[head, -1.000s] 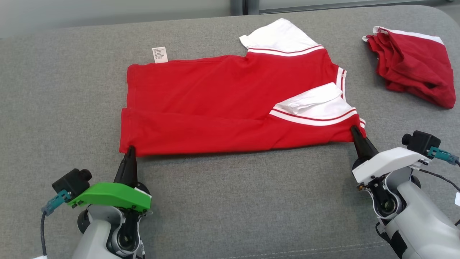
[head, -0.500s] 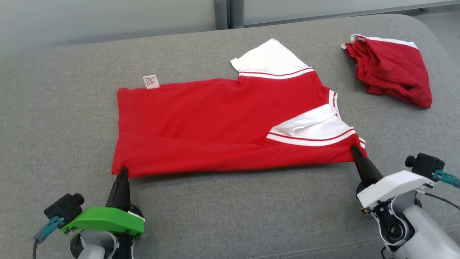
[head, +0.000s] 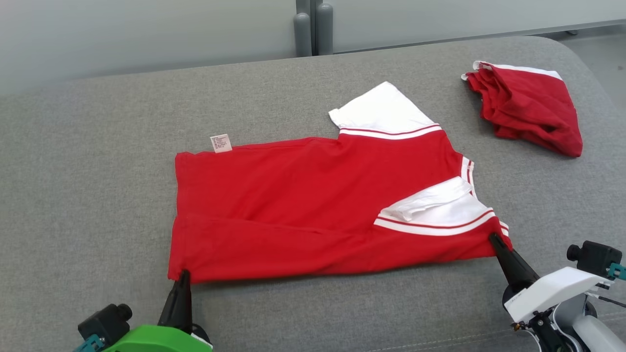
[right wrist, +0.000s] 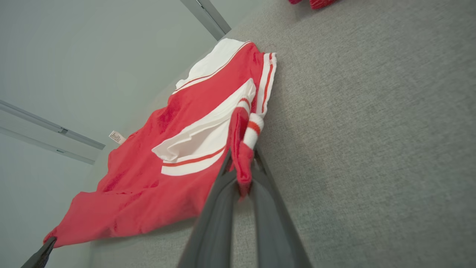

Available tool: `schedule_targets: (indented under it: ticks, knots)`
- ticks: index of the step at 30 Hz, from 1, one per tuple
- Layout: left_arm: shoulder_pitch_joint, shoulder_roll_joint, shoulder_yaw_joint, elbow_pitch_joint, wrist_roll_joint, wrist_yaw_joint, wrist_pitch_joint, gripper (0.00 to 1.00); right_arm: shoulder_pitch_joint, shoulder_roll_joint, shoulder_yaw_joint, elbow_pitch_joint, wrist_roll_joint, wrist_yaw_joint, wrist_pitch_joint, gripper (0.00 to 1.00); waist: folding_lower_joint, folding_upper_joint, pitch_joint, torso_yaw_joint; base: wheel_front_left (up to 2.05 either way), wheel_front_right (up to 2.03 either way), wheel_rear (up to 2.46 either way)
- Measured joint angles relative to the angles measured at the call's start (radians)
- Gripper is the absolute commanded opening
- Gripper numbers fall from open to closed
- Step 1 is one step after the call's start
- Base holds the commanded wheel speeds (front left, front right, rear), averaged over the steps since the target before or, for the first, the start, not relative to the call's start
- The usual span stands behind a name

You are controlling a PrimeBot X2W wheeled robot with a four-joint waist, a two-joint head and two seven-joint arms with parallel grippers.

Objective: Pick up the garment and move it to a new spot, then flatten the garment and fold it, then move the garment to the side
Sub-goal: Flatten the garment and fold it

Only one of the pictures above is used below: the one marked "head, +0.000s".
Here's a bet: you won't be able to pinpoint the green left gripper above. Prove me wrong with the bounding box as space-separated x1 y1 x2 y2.
100 270 214 352

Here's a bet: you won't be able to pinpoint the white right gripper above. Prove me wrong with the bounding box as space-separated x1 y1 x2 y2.
489 233 615 324

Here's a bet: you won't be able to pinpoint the red jersey with white sleeves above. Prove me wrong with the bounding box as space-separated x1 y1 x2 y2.
167 81 514 285

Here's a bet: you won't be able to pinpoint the red shorts with white trim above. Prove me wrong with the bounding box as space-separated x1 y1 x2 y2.
460 60 584 158

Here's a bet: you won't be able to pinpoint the grey fabric sofa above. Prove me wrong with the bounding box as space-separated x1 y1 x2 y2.
0 36 626 352

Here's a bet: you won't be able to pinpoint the thin black cable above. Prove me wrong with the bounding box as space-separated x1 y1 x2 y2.
584 292 626 310

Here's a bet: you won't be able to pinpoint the teal left cable connector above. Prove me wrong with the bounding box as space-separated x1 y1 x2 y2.
72 334 106 352

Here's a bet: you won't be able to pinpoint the grey rounded post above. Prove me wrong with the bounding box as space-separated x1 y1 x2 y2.
293 12 313 57
315 3 335 56

